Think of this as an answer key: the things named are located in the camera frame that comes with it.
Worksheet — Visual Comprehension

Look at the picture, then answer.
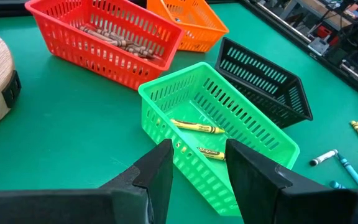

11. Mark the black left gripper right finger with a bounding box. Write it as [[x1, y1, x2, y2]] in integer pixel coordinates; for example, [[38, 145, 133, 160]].
[[225, 139, 358, 224]]

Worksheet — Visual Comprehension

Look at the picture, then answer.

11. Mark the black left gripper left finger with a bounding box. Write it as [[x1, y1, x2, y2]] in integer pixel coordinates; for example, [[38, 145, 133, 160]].
[[0, 139, 174, 224]]

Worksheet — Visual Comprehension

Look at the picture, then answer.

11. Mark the white crayon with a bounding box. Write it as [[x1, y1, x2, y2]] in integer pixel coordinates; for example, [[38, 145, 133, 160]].
[[309, 149, 339, 167]]

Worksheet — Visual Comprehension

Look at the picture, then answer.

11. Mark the black plastic basket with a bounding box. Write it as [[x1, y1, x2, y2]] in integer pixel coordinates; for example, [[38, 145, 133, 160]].
[[214, 37, 314, 129]]

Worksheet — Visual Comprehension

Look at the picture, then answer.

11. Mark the green plastic basket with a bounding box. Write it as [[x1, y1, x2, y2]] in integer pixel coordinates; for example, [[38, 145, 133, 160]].
[[137, 61, 301, 217]]

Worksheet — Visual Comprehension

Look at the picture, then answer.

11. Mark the red plastic basket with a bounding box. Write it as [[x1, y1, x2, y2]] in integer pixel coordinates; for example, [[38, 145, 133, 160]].
[[25, 0, 185, 91]]

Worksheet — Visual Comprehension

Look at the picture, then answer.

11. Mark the small red box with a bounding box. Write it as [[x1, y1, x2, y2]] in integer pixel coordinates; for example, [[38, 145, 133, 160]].
[[317, 25, 334, 40]]

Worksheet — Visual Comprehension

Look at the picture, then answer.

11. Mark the orange plastic basket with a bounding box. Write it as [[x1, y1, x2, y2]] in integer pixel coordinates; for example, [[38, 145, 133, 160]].
[[146, 0, 230, 54]]

